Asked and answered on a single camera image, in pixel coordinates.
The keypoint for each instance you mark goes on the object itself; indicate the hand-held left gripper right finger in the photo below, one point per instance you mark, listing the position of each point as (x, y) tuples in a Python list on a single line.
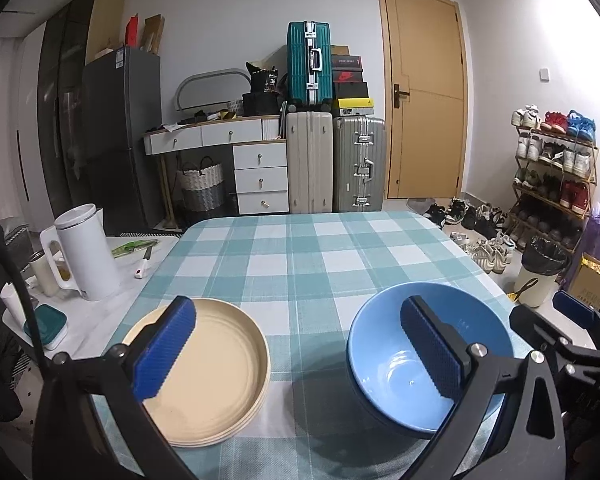
[(435, 350)]

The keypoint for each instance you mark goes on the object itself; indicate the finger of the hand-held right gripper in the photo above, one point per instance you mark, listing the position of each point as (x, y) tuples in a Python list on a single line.
[(575, 305), (530, 325)]

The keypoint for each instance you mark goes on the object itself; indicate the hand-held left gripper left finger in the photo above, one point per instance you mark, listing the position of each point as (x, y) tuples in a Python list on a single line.
[(162, 350)]

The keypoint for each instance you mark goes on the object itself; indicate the cardboard box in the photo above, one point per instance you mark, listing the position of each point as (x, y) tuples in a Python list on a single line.
[(592, 282)]

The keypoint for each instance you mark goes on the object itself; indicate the yellow black scraper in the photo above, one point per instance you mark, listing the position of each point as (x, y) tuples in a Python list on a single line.
[(522, 290)]

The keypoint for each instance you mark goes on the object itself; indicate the white trash bin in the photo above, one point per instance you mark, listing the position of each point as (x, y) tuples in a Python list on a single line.
[(537, 275)]

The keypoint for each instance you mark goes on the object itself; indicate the white marble side table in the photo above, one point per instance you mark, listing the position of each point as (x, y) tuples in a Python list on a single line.
[(110, 305)]

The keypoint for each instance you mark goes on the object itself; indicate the purple bag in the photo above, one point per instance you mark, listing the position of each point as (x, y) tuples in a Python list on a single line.
[(597, 235)]

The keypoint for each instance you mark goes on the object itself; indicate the green packet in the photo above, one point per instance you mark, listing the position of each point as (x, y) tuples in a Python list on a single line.
[(132, 248)]

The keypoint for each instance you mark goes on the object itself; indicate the pile of sneakers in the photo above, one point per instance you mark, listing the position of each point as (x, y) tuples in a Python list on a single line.
[(480, 225)]

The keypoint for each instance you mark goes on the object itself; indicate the teal lidded container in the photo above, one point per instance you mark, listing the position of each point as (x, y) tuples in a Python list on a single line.
[(50, 327)]

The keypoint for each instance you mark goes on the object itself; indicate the white electric kettle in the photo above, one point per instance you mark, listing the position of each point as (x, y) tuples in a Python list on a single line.
[(92, 255)]

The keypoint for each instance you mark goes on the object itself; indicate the white patterned rug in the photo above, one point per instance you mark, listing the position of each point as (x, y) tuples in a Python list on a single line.
[(27, 370)]

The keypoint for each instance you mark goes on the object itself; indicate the cream cup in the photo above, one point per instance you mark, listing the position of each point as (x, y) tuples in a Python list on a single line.
[(45, 275)]

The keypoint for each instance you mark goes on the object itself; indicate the metal shoe rack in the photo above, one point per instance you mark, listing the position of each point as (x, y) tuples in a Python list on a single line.
[(592, 160)]

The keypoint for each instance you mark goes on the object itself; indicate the rows of assorted shoes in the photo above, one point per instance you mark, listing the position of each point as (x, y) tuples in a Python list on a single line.
[(552, 152)]

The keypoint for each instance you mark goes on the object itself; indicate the white paper roll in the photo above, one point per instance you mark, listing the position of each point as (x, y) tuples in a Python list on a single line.
[(12, 307)]

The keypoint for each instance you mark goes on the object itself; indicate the teal checkered tablecloth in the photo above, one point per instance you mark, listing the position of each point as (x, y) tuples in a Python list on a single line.
[(300, 270)]

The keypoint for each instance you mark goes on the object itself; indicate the woven laundry basket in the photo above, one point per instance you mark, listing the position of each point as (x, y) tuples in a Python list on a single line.
[(202, 187)]

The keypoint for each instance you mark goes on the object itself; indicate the silver suitcase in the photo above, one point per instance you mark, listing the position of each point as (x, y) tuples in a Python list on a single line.
[(359, 165)]

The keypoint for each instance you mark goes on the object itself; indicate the white desk with drawers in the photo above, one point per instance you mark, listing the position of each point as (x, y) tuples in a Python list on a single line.
[(260, 160)]

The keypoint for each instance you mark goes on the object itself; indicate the grey refrigerator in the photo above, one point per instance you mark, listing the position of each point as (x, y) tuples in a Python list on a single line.
[(120, 135)]

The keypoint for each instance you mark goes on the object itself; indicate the beige suitcase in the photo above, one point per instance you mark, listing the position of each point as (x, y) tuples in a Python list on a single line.
[(309, 160)]

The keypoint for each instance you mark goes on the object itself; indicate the tan wooden door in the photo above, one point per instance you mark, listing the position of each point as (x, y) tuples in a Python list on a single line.
[(425, 95)]

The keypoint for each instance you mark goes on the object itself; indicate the yellow white shoe box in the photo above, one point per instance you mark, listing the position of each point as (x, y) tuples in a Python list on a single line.
[(352, 107)]

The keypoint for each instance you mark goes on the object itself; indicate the dark wardrobe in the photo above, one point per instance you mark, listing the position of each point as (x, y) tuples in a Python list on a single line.
[(65, 110)]

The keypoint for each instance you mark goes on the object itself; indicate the white cabinet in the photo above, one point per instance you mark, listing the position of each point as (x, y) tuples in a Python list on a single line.
[(10, 125)]

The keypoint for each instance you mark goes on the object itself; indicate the plain black shoe box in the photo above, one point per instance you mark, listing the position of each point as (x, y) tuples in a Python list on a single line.
[(351, 90)]

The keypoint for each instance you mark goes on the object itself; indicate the black bag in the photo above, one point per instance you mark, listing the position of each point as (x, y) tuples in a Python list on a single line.
[(262, 95)]

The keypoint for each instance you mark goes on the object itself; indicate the black red shoe box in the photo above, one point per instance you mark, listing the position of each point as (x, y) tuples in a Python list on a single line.
[(347, 63)]

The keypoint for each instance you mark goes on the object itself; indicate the teal suitcase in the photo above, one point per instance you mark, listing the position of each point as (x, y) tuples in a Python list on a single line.
[(307, 65)]

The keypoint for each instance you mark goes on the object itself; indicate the brown box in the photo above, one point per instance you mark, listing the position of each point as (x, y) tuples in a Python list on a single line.
[(154, 35)]

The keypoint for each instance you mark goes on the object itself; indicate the flat tan cardboard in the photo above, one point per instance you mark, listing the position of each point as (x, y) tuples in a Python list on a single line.
[(105, 20)]

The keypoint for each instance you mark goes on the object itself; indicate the white light switch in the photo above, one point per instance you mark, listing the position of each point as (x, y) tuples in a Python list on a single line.
[(544, 74)]

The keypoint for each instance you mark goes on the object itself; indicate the grey arched frame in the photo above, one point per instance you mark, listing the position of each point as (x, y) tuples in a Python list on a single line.
[(210, 77)]

